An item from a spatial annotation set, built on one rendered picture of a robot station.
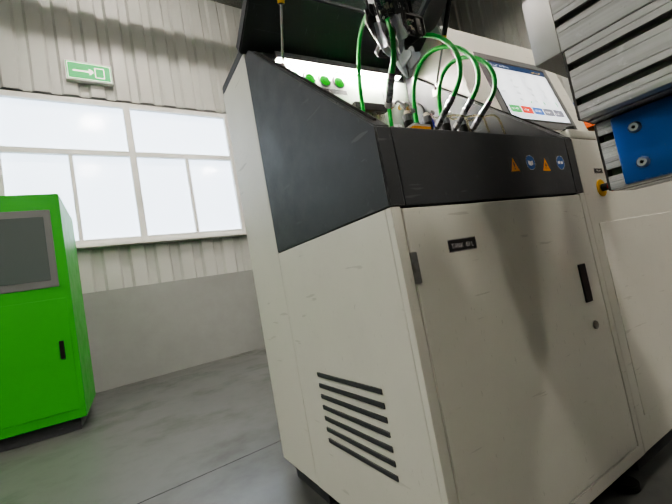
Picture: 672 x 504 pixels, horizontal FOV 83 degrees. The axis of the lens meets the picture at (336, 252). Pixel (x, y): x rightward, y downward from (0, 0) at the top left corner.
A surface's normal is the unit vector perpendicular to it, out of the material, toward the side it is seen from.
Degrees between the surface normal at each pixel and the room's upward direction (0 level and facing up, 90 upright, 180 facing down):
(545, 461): 90
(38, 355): 90
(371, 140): 90
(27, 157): 90
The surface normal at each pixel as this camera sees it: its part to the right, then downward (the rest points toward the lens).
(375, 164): -0.85, 0.12
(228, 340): 0.56, -0.16
